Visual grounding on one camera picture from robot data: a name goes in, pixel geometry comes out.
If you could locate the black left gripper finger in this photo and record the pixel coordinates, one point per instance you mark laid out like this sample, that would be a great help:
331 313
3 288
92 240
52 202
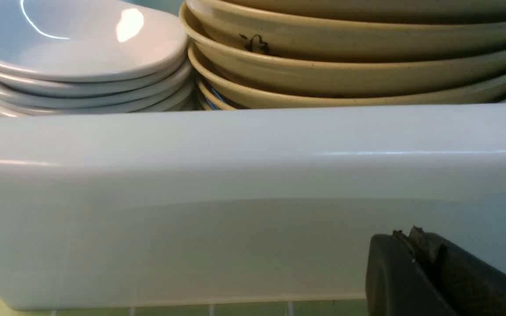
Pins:
425 274

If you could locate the white shallow dish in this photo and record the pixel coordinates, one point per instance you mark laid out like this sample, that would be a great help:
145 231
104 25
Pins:
86 40
174 73
131 100

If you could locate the beige noodle bowl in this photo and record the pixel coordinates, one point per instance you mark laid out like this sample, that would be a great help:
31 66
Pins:
226 92
320 39
345 79

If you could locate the large white plastic bin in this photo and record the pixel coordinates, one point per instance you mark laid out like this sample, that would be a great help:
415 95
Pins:
178 208

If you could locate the green checkered table mat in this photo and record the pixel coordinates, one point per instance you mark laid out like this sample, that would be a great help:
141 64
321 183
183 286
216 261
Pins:
356 307

